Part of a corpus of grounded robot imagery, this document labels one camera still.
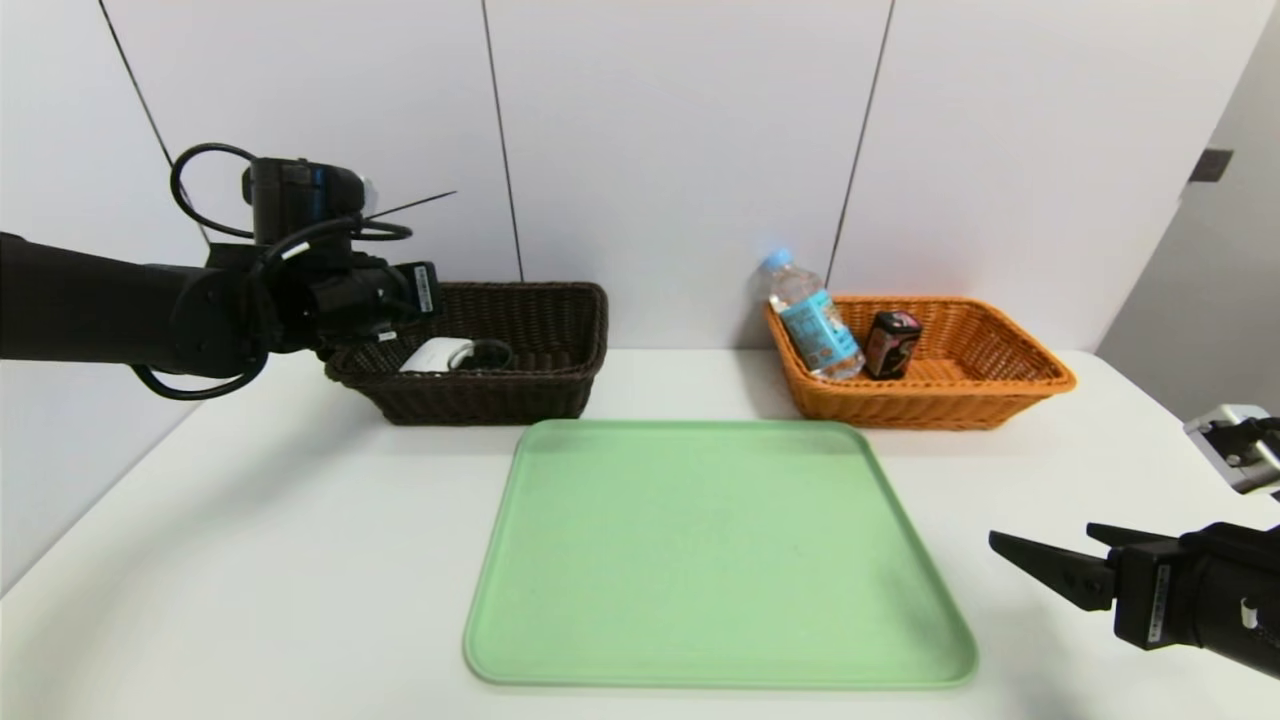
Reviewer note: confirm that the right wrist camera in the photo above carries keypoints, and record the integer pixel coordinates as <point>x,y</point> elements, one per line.
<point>1235,450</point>

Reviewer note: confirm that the orange wicker basket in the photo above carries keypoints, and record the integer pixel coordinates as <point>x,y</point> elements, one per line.
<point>1000,400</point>

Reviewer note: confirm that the clear water bottle blue cap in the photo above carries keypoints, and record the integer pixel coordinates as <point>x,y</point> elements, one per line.
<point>815,330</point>

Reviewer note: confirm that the light green plastic tray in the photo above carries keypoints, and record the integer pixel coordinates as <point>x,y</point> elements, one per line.
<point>720,560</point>

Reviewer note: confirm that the white oblong case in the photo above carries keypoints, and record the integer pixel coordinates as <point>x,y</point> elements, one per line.
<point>432,356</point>

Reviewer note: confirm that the black wall fixture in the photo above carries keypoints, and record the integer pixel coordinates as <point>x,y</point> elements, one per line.
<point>1210,165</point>

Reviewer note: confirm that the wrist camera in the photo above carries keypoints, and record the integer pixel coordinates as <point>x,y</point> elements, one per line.
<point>300,195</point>
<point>1235,450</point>

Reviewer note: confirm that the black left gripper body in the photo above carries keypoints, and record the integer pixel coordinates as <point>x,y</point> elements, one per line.
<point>423,287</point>

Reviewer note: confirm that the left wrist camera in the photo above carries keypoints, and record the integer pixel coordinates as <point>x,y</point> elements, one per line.
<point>300,195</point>

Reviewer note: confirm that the small black red snack can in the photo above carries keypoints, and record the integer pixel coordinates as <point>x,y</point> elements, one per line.
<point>893,345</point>

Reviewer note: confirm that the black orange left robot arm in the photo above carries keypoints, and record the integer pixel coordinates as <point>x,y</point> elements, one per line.
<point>100,305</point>

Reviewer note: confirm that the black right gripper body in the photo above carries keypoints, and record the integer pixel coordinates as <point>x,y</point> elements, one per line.
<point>1148,594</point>

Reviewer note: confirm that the dark brown wicker basket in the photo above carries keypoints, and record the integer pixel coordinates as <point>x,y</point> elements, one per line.
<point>540,390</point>

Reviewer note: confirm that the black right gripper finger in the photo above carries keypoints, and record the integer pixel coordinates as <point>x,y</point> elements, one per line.
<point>1060,572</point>
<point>1130,534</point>

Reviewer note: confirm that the thin black zip tie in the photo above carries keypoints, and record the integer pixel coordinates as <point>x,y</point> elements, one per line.
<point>415,204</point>

